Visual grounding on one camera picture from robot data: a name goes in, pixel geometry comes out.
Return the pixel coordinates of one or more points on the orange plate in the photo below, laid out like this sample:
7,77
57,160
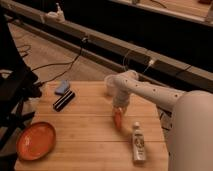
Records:
36,141

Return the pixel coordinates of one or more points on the black chair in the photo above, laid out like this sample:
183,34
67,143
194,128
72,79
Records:
14,90

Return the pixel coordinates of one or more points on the clear plastic bottle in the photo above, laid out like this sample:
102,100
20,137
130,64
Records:
139,154

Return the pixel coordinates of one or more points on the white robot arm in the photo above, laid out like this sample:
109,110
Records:
190,144

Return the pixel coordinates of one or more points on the white device on rail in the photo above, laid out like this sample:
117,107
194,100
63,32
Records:
57,16

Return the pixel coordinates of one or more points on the black striped case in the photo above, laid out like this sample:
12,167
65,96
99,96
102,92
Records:
63,100

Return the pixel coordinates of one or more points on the grey metal rail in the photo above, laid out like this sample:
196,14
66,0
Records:
163,48

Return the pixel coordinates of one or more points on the blue sponge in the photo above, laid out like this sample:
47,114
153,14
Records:
62,88

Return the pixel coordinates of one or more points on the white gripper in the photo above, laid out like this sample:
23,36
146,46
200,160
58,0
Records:
121,99

